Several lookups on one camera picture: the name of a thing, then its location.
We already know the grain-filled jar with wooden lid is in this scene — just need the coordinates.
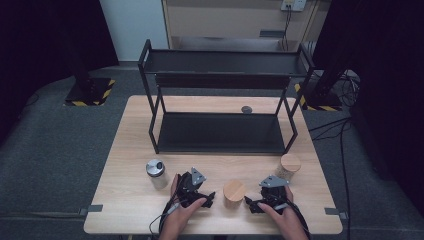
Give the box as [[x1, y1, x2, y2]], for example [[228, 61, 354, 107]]
[[274, 153, 302, 183]]

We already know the person's right hand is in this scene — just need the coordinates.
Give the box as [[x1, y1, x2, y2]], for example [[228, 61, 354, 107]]
[[258, 185, 306, 236]]

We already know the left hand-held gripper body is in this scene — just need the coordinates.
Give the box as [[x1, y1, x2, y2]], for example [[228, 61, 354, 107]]
[[175, 167, 208, 208]]

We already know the dark curtain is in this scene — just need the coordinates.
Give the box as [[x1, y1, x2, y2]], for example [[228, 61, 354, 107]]
[[313, 0, 424, 214], [0, 0, 120, 144]]

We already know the person's left hand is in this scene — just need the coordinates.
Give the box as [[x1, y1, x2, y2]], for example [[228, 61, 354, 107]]
[[162, 173, 208, 235]]

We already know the glass jar with metal lid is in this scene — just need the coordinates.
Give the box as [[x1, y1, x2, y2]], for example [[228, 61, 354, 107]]
[[145, 158, 169, 190]]

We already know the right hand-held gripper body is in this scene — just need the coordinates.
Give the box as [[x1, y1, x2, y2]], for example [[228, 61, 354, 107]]
[[259, 175, 290, 211]]

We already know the bundle of black cables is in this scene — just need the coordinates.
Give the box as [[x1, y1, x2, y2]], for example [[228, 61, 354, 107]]
[[334, 69, 362, 108]]

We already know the brown-filled jar with wooden lid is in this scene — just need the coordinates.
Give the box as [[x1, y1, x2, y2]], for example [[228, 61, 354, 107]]
[[222, 179, 247, 210]]

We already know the long black floor cable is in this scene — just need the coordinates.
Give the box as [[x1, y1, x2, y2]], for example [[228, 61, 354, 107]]
[[308, 116, 353, 240]]

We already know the black metal shelf rack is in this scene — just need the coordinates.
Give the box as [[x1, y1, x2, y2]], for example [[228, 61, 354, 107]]
[[137, 39, 316, 156]]

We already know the black socket cable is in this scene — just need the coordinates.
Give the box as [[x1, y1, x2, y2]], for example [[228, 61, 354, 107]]
[[281, 5, 293, 52]]

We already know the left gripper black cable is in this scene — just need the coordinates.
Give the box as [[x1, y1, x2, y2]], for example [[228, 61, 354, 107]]
[[148, 173, 184, 238]]

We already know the grey table edge bracket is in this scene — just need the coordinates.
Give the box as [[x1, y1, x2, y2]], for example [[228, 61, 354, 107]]
[[79, 204, 104, 216], [324, 207, 349, 221]]

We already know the black stand with striped base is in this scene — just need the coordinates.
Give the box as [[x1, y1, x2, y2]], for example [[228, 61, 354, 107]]
[[63, 56, 117, 108], [294, 46, 351, 112]]

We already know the white wall power socket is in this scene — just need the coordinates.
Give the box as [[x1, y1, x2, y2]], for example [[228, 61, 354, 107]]
[[280, 0, 308, 12]]

